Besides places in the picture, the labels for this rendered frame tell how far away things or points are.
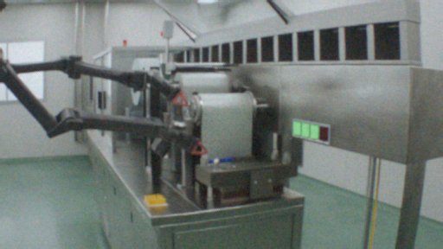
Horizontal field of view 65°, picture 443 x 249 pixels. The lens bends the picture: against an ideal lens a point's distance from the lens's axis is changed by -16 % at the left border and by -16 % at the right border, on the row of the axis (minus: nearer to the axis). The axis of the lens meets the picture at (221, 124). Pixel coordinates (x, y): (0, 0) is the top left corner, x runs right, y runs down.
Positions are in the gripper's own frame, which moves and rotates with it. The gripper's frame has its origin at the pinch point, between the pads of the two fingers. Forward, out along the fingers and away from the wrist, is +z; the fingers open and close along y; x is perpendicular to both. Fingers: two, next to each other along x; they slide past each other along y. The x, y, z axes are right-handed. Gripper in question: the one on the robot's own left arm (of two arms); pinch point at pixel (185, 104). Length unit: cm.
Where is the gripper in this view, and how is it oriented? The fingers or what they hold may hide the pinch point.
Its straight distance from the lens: 176.1
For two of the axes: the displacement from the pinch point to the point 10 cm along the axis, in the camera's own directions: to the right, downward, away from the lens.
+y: 3.9, 1.2, -9.1
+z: 7.3, 5.7, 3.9
